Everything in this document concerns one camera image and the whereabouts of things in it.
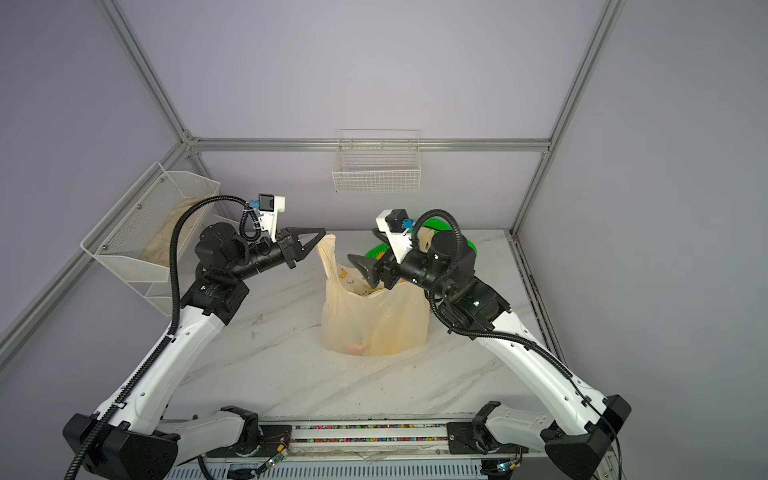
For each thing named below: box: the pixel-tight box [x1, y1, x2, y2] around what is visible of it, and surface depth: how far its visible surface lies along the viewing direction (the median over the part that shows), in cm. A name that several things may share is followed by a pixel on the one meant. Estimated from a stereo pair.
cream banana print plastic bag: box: [317, 234, 430, 357], surface depth 77 cm
